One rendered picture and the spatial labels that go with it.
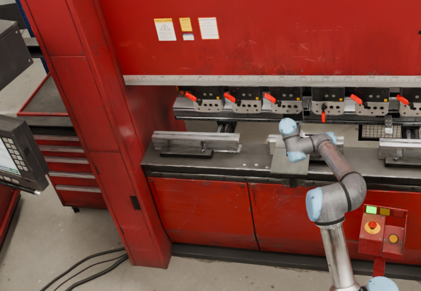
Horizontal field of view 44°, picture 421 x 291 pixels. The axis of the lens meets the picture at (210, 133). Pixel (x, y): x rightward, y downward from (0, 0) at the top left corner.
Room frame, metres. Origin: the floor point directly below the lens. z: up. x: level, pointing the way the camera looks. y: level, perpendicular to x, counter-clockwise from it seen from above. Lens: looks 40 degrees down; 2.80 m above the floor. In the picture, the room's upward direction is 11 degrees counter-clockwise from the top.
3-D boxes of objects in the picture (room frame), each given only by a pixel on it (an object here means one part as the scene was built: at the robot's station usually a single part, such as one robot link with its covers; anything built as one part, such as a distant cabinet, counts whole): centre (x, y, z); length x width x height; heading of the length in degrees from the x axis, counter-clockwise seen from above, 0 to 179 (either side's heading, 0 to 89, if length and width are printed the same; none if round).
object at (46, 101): (2.86, 0.86, 0.50); 0.50 x 0.50 x 1.00; 70
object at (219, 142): (2.20, 0.09, 0.92); 0.50 x 0.06 x 0.10; 70
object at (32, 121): (2.21, 0.88, 1.18); 0.40 x 0.24 x 0.07; 70
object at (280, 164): (1.87, -0.38, 1.00); 0.26 x 0.18 x 0.01; 160
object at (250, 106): (2.09, -0.22, 1.26); 0.15 x 0.09 x 0.17; 70
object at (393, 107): (1.99, -0.92, 1.01); 0.26 x 0.12 x 0.05; 160
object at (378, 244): (1.49, -0.71, 0.75); 0.20 x 0.16 x 0.18; 64
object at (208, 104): (2.16, -0.03, 1.26); 0.15 x 0.09 x 0.17; 70
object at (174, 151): (2.16, 0.15, 0.89); 0.30 x 0.05 x 0.03; 70
